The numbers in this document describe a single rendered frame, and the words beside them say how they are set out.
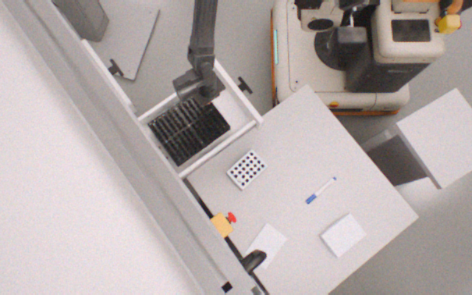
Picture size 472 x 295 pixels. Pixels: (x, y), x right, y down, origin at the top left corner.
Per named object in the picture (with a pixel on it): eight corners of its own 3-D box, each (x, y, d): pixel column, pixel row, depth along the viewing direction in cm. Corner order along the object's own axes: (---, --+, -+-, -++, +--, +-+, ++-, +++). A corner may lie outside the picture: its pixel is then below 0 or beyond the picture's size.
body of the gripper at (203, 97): (188, 91, 143) (186, 83, 136) (214, 74, 145) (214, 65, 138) (200, 108, 142) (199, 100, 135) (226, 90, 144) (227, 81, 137)
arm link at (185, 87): (211, 62, 125) (199, 46, 131) (172, 79, 123) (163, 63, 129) (220, 93, 133) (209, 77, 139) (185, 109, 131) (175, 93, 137)
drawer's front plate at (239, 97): (214, 67, 167) (213, 55, 157) (261, 128, 162) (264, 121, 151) (210, 69, 167) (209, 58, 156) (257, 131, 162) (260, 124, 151)
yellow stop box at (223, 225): (221, 211, 152) (221, 210, 145) (235, 229, 151) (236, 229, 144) (210, 221, 151) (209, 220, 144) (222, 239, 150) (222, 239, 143)
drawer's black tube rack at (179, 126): (201, 92, 163) (200, 87, 157) (230, 130, 160) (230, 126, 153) (150, 128, 159) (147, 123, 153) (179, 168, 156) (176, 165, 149)
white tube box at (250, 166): (251, 151, 166) (251, 148, 162) (267, 167, 164) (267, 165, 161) (226, 173, 163) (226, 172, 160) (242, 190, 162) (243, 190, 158)
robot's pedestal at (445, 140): (385, 129, 248) (456, 83, 175) (419, 177, 242) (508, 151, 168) (340, 156, 243) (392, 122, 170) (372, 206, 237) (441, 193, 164)
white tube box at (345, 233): (346, 213, 161) (349, 213, 156) (362, 234, 159) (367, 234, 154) (318, 236, 159) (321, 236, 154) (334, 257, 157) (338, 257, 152)
